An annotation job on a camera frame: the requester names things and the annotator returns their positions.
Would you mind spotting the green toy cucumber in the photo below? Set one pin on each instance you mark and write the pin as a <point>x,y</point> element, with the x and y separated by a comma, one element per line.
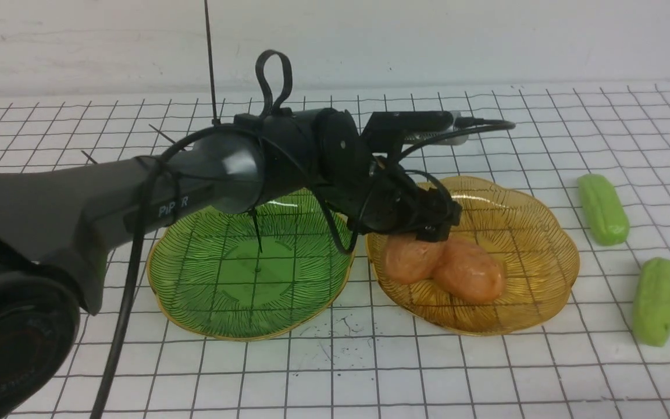
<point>603,210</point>
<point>651,304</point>

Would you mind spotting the amber transparent plastic plate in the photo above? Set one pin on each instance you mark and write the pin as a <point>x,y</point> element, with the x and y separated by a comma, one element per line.
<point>541,263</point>

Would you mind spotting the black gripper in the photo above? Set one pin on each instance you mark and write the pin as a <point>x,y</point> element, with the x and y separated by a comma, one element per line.
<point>380,200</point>

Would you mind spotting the white grid table mat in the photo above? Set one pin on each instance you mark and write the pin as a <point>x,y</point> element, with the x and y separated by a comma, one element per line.
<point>366,358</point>

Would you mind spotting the green transparent plastic plate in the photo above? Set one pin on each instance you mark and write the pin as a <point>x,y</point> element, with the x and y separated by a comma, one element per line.
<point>237,278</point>

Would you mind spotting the orange toy potato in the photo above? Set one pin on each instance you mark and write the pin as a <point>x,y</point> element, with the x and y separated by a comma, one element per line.
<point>468,272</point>
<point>407,260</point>

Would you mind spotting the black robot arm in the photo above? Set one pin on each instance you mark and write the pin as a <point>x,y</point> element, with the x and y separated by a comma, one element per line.
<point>57,228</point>

